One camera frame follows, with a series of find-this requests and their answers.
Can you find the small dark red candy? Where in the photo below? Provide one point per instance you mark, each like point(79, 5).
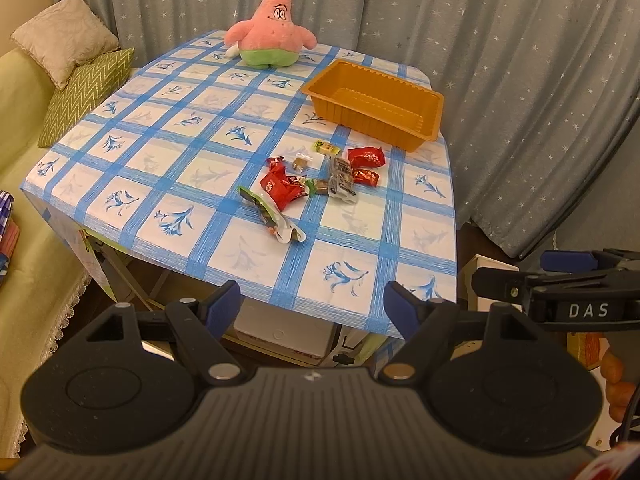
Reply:
point(276, 164)

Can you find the red patterned candy packet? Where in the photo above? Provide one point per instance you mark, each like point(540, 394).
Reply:
point(300, 182)

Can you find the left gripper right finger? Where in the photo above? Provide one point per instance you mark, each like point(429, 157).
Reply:
point(426, 327)

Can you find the green white long packet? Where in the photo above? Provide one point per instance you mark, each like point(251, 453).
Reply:
point(285, 231)

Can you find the green sofa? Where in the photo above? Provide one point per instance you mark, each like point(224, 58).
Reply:
point(44, 279)

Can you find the grey black snack packet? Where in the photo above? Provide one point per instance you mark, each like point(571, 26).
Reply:
point(341, 183)

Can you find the large red snack packet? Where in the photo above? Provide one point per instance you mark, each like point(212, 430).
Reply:
point(368, 157)

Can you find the white box on floor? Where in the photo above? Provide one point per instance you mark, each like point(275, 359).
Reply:
point(465, 294)

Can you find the white box under table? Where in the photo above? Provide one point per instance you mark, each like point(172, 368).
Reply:
point(284, 332)

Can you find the green brown candy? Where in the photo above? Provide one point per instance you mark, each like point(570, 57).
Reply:
point(317, 187)

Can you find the yellow green candy packet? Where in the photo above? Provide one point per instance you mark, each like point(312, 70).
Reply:
point(326, 148)

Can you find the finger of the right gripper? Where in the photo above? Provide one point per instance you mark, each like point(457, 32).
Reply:
point(501, 285)
point(574, 261)

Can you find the orange plastic tray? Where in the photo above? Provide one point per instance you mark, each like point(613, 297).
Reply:
point(384, 107)

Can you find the grey star curtain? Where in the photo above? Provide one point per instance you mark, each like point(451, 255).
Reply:
point(540, 95)

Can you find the pink starfish plush toy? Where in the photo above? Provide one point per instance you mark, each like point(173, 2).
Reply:
point(269, 38)

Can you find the small red candy packet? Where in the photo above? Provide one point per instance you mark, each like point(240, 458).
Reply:
point(365, 176)

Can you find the small brown candy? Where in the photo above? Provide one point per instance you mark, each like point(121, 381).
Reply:
point(301, 162)

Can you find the beige cushion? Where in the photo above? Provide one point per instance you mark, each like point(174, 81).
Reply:
point(62, 37)

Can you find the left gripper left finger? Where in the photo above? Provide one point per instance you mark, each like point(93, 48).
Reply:
point(197, 327)

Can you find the blue checked tablecloth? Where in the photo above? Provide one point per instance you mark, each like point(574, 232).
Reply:
point(156, 171)

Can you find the green zigzag cushion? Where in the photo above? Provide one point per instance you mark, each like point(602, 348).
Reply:
point(88, 86)

